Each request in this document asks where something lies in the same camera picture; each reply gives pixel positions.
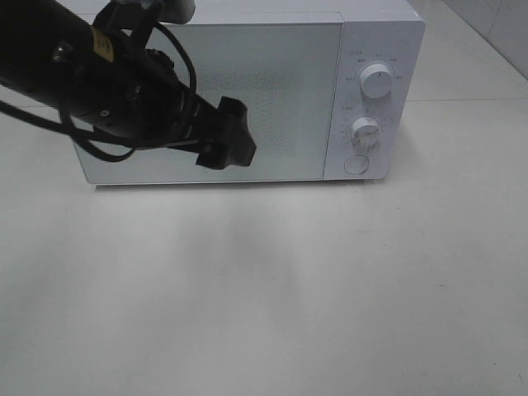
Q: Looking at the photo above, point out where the white timer knob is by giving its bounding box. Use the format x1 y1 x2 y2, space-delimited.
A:
351 116 380 148

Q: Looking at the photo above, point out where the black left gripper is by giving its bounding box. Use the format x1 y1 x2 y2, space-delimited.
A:
78 41 257 170

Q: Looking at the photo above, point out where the white microwave door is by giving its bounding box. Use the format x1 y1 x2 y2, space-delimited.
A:
78 23 342 185

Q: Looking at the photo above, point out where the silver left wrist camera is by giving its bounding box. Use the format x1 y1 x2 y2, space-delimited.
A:
139 0 196 25

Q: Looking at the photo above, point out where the white microwave oven body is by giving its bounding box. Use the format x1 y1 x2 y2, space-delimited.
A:
184 1 425 181

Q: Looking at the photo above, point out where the round white door button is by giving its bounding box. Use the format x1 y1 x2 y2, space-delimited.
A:
344 154 370 175

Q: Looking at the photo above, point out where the black left camera cable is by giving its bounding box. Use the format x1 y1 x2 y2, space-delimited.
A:
0 22 197 164

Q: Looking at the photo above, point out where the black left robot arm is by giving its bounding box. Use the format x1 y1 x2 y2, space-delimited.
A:
1 1 257 170

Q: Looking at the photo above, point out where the upper white power knob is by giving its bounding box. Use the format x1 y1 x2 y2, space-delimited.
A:
359 62 394 99

